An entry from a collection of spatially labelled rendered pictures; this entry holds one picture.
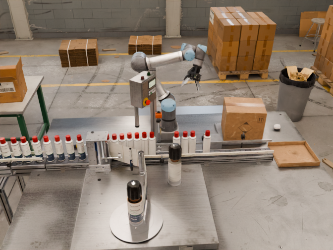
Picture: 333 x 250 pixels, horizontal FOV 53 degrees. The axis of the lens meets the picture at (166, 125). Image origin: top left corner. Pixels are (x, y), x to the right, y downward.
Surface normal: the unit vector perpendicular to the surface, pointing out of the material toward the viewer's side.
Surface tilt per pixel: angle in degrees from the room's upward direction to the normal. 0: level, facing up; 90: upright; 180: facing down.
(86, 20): 90
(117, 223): 0
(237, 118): 90
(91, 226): 0
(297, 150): 0
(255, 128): 90
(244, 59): 87
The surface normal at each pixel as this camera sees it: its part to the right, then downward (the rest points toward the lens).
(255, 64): 0.00, 0.55
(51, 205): 0.00, -0.84
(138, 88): -0.51, 0.47
